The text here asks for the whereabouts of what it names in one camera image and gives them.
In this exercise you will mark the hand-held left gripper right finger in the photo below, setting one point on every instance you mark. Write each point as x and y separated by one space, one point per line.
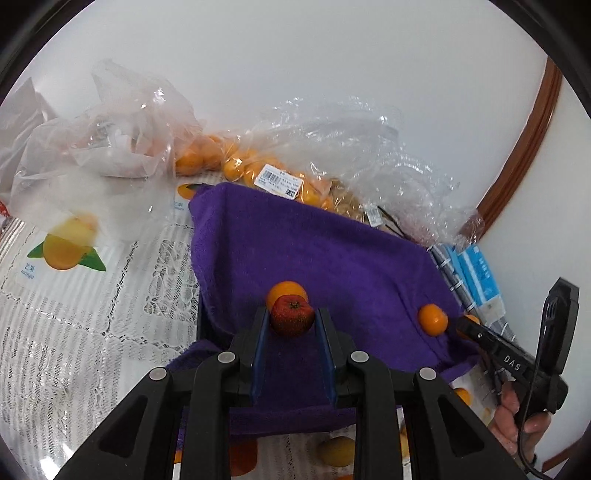
325 357

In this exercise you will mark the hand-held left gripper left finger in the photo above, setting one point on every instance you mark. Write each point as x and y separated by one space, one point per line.
259 357

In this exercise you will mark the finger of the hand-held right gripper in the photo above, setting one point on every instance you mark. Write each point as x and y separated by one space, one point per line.
471 330

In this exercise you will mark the small red fruit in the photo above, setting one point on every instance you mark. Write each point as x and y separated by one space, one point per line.
292 316

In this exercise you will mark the purple towel-lined tray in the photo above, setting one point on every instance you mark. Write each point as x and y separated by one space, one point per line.
300 249

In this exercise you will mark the person's right hand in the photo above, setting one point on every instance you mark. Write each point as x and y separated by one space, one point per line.
508 420

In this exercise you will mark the light blue tissue pack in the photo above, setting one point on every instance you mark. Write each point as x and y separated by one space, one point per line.
478 277

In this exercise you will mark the grey checkered cloth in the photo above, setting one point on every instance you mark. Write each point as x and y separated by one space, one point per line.
450 277

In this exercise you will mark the small white label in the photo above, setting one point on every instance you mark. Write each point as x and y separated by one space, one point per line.
376 217

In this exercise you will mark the crumpled clear plastic bag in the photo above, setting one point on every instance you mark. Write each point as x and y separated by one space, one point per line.
415 184

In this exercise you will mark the bunch of bagged longans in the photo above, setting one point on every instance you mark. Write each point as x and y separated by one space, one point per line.
348 203

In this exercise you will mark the fruit-printed tablecloth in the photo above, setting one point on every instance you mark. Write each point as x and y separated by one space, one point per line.
92 323

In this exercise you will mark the white price label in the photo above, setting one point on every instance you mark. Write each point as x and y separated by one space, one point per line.
279 181

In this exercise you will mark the pile of bagged mandarins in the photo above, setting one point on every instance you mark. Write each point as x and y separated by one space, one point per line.
235 168

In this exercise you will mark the translucent white plastic bag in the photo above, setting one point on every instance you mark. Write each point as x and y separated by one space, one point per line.
124 134

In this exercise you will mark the brown wooden door frame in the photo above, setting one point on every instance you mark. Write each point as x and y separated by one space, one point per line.
521 152

